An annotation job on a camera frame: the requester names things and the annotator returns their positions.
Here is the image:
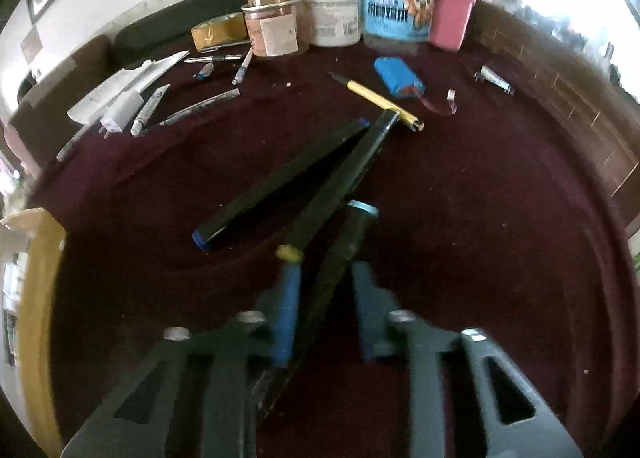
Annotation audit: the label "black cushion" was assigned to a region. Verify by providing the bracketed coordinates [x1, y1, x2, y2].
[112, 0, 246, 56]

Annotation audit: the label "glass jar with label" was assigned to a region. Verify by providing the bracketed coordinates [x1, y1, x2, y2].
[241, 1, 300, 58]

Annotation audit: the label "silver pen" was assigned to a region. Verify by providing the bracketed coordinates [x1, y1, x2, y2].
[55, 125, 98, 163]

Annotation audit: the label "dark thin pen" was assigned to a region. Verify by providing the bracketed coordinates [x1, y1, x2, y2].
[184, 53, 245, 64]

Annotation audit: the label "blue battery pack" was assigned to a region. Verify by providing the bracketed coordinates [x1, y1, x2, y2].
[374, 56, 458, 116]

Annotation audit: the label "black marker light blue cap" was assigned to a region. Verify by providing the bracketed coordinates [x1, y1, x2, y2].
[252, 199, 380, 419]

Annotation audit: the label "small metal tube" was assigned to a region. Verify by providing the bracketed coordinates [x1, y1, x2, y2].
[474, 65, 516, 95]

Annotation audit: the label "yellow black pen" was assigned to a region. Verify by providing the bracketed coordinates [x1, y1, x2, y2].
[327, 71, 426, 131]

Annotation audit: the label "white ointment tube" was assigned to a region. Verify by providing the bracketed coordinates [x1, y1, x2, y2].
[130, 83, 172, 136]

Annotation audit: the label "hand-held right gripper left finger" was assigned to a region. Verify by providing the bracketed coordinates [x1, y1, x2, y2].
[60, 263, 303, 458]

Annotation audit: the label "cardboard box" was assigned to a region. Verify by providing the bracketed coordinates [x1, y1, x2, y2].
[0, 207, 68, 444]

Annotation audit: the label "brown sofa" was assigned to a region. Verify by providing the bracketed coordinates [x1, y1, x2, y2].
[0, 33, 113, 174]

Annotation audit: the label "white plastic jar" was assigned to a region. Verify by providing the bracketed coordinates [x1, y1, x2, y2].
[300, 0, 363, 48]

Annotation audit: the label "yellow tape roll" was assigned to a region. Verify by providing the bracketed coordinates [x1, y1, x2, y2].
[190, 12, 250, 52]

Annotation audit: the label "pink container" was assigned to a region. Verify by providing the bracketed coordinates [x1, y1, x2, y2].
[427, 0, 477, 52]

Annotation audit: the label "white power adapter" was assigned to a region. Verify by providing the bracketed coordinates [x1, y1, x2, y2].
[97, 88, 146, 139]

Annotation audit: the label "white and blue pen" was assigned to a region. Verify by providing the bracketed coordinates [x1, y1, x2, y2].
[231, 46, 255, 86]

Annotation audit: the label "maroon tablecloth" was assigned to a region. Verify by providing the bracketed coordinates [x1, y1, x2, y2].
[22, 36, 633, 458]

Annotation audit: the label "white paper sheets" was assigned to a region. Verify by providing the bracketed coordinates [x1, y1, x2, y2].
[66, 51, 191, 124]

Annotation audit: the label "black marker yellow cap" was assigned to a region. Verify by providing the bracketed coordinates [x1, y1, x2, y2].
[276, 111, 398, 264]

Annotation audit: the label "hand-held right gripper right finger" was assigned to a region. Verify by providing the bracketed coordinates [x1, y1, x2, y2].
[350, 261, 586, 458]

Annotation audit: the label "patterned pen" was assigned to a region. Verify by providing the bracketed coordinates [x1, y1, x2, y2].
[145, 88, 241, 134]

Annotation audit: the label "black marker dark blue cap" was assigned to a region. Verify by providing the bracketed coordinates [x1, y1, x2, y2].
[191, 118, 371, 251]

